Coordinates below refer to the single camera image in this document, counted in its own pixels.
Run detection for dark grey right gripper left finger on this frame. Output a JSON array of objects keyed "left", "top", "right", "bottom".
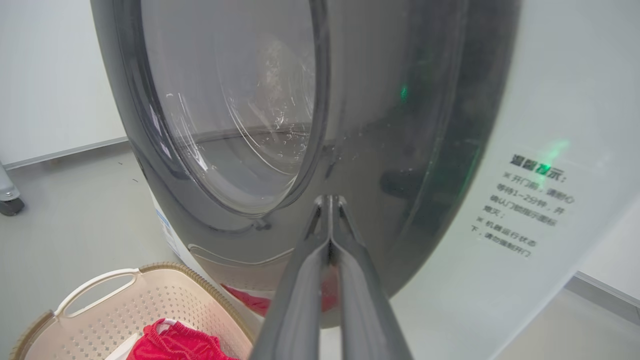
[{"left": 250, "top": 195, "right": 332, "bottom": 360}]

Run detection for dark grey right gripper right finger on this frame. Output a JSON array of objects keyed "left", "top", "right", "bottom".
[{"left": 330, "top": 195, "right": 413, "bottom": 360}]

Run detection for red and white clothes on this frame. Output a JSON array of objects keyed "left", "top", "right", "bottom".
[{"left": 127, "top": 318, "right": 238, "bottom": 360}]

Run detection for dark grey round washer door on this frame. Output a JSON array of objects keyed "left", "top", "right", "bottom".
[{"left": 90, "top": 0, "right": 521, "bottom": 328}]

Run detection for cream perforated basket brown rim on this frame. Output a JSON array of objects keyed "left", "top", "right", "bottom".
[{"left": 10, "top": 262, "right": 256, "bottom": 360}]

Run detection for white front-load washing machine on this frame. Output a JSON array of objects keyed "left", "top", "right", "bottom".
[{"left": 150, "top": 0, "right": 640, "bottom": 360}]

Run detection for blue energy label sticker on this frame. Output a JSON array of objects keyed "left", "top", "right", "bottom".
[{"left": 154, "top": 207, "right": 183, "bottom": 260}]

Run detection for grey leg with caster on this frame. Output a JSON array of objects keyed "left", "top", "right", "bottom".
[{"left": 0, "top": 162, "right": 25, "bottom": 217}]

